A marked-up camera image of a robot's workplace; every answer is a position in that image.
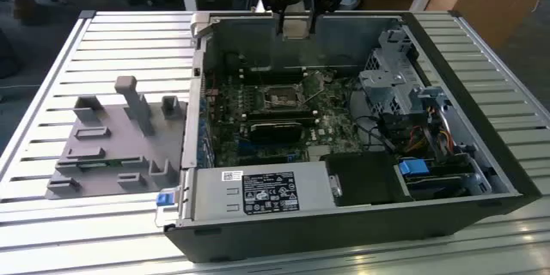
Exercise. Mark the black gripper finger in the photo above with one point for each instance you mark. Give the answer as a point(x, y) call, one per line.
point(315, 20)
point(282, 20)

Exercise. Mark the small CPU plate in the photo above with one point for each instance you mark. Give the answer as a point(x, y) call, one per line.
point(296, 28)

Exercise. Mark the black RAM slot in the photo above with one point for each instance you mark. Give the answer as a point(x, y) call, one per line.
point(270, 73)
point(270, 79)

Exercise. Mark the black CPU socket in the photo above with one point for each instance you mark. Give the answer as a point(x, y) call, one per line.
point(283, 98)

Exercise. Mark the silver metal drive cage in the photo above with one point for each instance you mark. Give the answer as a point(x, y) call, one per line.
point(378, 89)

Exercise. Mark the green motherboard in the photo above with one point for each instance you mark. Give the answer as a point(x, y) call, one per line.
point(339, 120)

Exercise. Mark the black graphics card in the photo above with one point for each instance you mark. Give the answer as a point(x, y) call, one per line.
point(275, 133)

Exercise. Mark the small silver heatsink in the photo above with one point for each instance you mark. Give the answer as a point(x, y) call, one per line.
point(319, 152)

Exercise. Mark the wooden cabinet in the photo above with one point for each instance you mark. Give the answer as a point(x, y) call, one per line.
point(494, 4)

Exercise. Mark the black plastic shroud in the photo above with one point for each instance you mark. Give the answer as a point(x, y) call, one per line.
point(364, 178)

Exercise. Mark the grey parts rack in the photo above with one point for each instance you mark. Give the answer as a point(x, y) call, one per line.
point(107, 120)

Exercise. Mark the blue disk carrier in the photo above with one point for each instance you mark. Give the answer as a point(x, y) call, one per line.
point(412, 168)

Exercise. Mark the grey power supply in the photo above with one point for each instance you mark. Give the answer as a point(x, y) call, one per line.
point(210, 191)

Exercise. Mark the green RAM stick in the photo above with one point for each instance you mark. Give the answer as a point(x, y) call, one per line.
point(113, 163)

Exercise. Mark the blue case latch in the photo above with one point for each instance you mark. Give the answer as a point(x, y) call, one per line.
point(167, 199)

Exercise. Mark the silver disk bay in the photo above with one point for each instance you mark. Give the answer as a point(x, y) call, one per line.
point(477, 181)

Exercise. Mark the black open PC case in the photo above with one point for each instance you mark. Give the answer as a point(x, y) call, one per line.
point(300, 239)

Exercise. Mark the blue grey plastic bracket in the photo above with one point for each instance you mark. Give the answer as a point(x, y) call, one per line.
point(430, 92)

